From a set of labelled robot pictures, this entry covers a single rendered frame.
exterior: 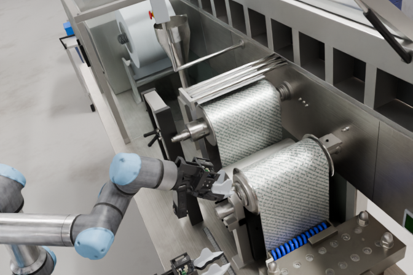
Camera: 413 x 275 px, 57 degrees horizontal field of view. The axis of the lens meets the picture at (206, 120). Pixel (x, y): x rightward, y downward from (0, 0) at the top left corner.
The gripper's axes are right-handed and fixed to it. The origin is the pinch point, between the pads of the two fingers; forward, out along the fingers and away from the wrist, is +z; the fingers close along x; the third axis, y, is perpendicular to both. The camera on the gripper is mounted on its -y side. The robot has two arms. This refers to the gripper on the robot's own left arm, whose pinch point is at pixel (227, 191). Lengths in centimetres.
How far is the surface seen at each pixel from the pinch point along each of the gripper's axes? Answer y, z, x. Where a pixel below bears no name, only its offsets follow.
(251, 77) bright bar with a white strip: 29.4, 5.5, 22.1
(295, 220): -1.4, 22.8, -8.0
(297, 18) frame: 51, 6, 16
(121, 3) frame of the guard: 27, -19, 94
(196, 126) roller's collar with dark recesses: 8.7, -5.3, 21.6
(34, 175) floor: -160, 6, 235
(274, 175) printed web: 11.0, 7.1, -5.5
